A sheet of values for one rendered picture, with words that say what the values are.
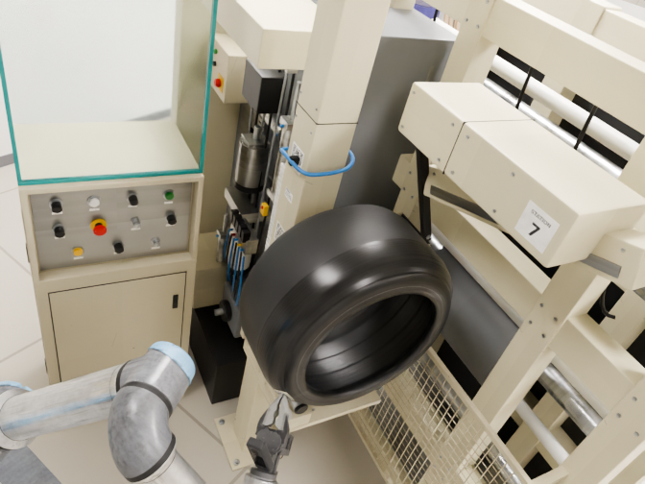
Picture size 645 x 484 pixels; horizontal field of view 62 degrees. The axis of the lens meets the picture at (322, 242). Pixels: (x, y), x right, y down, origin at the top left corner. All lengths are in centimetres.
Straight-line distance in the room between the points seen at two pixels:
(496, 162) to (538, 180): 12
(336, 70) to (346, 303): 58
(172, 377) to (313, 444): 160
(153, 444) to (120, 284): 103
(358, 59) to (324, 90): 11
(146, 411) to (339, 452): 169
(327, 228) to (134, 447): 68
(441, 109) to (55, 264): 136
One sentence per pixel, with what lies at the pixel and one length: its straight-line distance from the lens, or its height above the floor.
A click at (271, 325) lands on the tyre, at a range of 135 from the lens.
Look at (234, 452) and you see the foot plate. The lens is 261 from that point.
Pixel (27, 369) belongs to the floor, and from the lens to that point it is 293.
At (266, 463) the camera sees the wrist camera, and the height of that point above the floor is 99.
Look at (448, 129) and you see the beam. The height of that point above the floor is 174.
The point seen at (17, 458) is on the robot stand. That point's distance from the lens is 197.
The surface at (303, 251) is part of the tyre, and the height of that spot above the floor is 143.
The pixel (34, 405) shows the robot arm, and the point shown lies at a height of 107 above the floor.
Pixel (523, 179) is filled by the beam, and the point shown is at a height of 177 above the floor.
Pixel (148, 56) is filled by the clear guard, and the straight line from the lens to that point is 164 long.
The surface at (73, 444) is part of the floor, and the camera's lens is 266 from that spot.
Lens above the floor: 227
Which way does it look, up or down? 37 degrees down
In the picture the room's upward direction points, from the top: 15 degrees clockwise
